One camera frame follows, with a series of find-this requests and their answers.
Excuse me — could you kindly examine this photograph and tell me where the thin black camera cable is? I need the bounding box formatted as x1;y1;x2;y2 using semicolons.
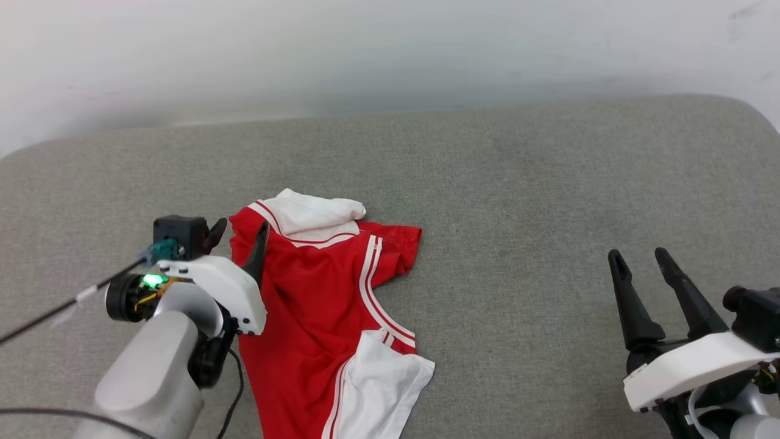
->
0;259;147;346

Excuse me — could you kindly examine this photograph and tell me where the red and white jersey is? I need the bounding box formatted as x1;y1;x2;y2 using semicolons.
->
229;188;436;439

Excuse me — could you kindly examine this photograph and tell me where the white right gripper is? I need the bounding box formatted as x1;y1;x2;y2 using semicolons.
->
608;247;780;413

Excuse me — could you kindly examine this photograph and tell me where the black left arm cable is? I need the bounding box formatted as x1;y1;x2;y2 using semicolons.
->
215;348;245;439

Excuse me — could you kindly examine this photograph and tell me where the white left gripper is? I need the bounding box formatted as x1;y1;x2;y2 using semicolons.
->
157;218;271;336

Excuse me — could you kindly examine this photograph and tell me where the teal left camera connector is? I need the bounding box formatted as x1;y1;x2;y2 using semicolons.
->
139;239;183;266

